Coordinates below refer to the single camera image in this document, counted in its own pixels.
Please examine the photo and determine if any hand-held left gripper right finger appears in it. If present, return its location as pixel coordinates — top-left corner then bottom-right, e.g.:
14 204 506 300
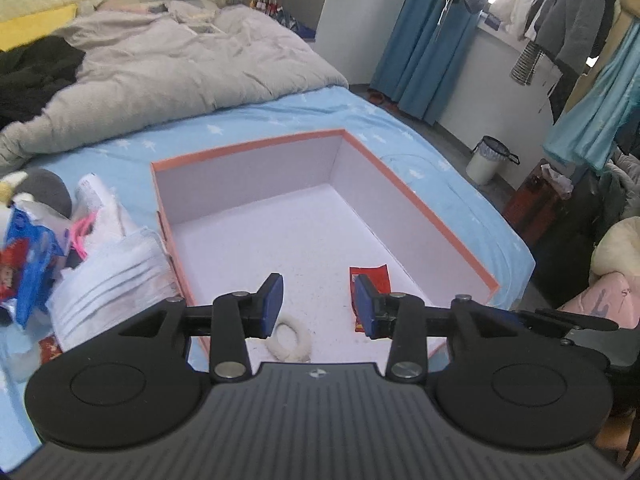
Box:
352 274 521 382

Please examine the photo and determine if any white fluffy hair ring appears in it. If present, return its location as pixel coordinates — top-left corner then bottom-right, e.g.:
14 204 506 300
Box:
267 316 312 364

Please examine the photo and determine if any yellow pillow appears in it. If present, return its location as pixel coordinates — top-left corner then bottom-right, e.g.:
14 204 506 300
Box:
0 4 80 54

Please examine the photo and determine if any light blue hanging garment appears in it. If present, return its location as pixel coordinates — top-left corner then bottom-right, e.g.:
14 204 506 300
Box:
542 24 640 171

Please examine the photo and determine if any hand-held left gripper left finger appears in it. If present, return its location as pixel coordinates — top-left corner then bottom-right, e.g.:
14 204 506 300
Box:
118 273 284 382

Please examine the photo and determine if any white trash bin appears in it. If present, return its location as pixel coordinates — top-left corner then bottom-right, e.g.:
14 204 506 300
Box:
466 135 521 186

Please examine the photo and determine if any orange cardboard box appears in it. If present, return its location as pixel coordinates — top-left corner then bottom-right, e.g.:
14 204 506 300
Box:
150 129 501 362

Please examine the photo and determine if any pink hair tie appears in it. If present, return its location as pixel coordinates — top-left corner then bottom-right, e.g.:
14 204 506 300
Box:
68 212 97 261

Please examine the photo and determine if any blue tissue packet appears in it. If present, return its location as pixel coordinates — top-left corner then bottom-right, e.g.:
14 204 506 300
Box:
0 200 69 331

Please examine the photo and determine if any small red packet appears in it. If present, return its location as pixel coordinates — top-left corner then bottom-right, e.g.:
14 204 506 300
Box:
39 337 64 364

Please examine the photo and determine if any grey penguin plush toy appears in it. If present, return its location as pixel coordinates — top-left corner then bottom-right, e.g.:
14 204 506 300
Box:
0 168 74 222

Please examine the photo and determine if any pink cloth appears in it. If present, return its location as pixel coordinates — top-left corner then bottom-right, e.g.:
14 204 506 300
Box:
555 270 640 332

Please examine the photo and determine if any stack of white face masks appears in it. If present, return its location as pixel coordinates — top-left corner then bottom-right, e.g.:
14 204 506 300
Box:
47 227 179 354

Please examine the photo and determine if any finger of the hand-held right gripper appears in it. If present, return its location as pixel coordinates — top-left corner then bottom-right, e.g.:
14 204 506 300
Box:
519 307 621 333

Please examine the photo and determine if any grey duvet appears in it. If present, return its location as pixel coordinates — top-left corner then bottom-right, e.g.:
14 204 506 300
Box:
0 4 350 171

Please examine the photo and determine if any red snack packet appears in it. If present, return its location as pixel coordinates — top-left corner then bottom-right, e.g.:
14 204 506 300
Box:
349 264 391 334

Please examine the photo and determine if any cream plush cushion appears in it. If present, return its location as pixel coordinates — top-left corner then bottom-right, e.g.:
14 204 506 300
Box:
589 217 640 287

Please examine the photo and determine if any white squeeze tube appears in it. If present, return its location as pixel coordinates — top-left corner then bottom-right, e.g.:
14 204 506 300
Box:
75 173 114 217

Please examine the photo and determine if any blue curtain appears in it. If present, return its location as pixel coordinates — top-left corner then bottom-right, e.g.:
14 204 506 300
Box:
370 0 489 126

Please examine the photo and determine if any grey striped hanging sweater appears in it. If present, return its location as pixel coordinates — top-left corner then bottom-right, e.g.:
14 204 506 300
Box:
510 0 612 86

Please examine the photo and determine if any light blue tree-print bedsheet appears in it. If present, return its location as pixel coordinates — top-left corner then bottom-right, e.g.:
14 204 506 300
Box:
0 85 536 461

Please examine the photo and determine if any red bag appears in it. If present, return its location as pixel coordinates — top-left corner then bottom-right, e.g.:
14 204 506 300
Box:
504 158 574 242

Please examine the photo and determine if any white wardrobe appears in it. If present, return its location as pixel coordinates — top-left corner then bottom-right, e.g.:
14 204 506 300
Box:
315 0 426 87

